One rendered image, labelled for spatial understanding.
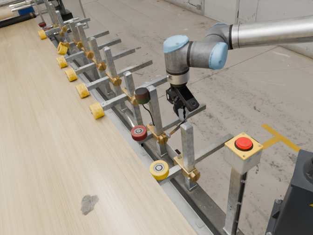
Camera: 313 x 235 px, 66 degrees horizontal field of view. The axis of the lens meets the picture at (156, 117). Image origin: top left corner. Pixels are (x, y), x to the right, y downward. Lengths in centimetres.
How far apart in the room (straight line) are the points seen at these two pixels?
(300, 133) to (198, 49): 186
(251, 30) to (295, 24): 13
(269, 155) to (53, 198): 176
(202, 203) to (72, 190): 56
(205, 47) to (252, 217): 139
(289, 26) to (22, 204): 117
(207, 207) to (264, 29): 75
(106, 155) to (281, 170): 152
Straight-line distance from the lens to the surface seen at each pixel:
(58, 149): 128
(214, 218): 114
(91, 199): 101
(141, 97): 102
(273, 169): 223
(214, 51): 85
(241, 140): 68
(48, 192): 114
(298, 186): 142
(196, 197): 118
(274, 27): 95
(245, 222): 194
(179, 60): 88
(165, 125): 127
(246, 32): 95
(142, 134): 117
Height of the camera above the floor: 172
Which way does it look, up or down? 41 degrees down
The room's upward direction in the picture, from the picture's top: 10 degrees counter-clockwise
